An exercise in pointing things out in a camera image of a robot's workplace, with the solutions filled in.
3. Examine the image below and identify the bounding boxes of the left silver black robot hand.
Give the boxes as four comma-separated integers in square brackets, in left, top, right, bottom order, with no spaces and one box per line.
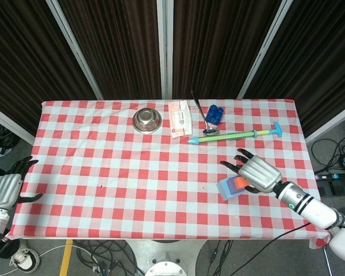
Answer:
[0,156,44,209]

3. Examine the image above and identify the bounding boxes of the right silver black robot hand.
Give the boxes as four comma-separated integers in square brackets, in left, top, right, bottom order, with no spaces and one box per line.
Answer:
[220,148,283,194]

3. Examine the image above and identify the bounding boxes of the purple foam cube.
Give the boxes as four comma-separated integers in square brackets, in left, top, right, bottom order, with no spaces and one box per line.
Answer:
[227,177,244,194]

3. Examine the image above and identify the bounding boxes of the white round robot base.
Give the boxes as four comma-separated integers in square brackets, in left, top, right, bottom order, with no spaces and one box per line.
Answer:
[123,238,208,276]

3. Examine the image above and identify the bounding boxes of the large blue foam cube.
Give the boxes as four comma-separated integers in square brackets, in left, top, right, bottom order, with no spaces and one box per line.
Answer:
[216,175,248,201]

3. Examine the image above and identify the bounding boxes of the green and teal toy pump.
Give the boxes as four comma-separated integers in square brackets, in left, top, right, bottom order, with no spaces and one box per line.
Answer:
[187,122,283,145]

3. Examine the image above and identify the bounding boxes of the metal spoon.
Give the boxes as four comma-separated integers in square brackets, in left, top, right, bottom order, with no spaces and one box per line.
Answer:
[191,89,219,136]

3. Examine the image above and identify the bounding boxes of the white round floor device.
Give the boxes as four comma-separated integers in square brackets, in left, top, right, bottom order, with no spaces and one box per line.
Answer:
[10,247,40,272]

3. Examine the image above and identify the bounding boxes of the dark blue toy brick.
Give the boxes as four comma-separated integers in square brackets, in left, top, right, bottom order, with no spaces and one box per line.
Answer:
[205,105,224,125]

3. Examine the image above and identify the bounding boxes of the black power strip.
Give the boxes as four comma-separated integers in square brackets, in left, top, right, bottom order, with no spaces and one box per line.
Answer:
[315,171,345,182]

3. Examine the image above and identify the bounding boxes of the pink white wet wipes pack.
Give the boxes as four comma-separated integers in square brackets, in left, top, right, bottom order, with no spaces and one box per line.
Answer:
[168,100,193,139]

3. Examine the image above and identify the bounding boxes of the red white checkered tablecloth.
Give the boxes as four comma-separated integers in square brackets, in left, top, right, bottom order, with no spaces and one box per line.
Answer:
[5,99,331,250]

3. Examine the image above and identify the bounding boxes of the upturned stainless steel bowl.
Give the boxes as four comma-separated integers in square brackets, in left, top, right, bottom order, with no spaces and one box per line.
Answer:
[132,107,162,134]

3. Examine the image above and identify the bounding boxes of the dark brown curtain panel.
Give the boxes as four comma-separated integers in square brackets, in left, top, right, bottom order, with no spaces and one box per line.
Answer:
[0,0,99,136]
[171,0,283,100]
[243,0,345,133]
[59,0,163,101]

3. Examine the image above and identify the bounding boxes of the black floor cable bundle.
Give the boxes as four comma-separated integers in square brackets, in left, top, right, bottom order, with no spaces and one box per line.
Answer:
[205,223,316,276]
[0,117,18,156]
[310,119,345,173]
[74,240,141,276]

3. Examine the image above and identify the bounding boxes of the white partition frame post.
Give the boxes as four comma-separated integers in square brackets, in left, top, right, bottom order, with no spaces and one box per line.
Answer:
[45,0,104,101]
[236,0,290,100]
[304,101,345,144]
[0,102,35,145]
[156,0,174,101]

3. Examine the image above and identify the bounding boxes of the white floor cable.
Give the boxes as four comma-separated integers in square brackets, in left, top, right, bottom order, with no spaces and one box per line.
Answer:
[37,245,102,274]

